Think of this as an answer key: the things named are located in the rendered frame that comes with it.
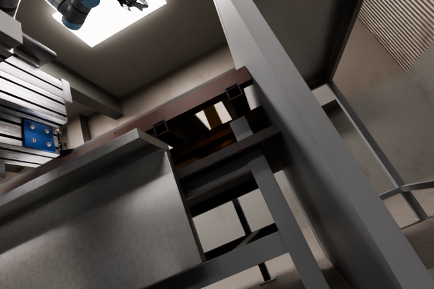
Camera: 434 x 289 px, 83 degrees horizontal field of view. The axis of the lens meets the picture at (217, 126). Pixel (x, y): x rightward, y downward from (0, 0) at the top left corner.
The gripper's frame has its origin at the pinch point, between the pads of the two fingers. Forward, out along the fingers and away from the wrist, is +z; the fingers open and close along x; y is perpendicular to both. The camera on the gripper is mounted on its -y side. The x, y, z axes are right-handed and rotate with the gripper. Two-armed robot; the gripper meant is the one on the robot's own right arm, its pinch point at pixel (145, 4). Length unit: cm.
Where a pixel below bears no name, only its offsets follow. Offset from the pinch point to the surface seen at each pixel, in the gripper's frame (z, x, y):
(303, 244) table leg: 5, 1, 124
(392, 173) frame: 113, 20, 122
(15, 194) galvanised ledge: -49, -41, 75
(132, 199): -23, -27, 88
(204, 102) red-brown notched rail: -4, 3, 70
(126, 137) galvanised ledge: -32, -8, 79
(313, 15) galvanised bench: 44, 48, 48
